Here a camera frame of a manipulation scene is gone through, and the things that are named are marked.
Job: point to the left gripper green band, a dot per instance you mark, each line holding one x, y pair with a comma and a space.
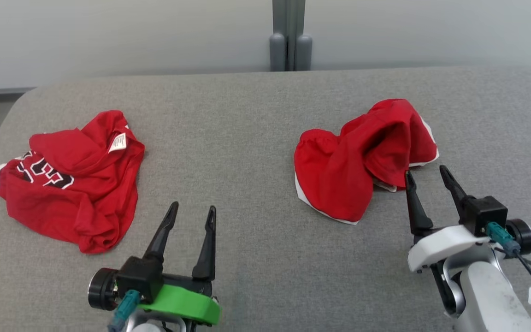
187, 304

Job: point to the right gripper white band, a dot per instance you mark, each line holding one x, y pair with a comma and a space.
440, 244

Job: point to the red shorts with white stripes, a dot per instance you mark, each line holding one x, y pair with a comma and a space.
339, 180

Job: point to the red jersey with white sleeves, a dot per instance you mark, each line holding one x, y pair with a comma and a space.
85, 203

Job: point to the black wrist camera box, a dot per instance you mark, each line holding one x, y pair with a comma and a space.
486, 212
138, 276

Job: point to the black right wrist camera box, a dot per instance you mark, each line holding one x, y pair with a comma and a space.
486, 212

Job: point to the grey fabric sofa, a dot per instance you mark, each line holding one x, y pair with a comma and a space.
256, 138

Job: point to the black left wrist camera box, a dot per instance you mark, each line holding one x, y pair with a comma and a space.
138, 276

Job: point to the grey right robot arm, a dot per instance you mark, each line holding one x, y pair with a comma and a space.
491, 295

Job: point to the grey partition post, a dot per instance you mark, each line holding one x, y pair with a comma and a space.
291, 37

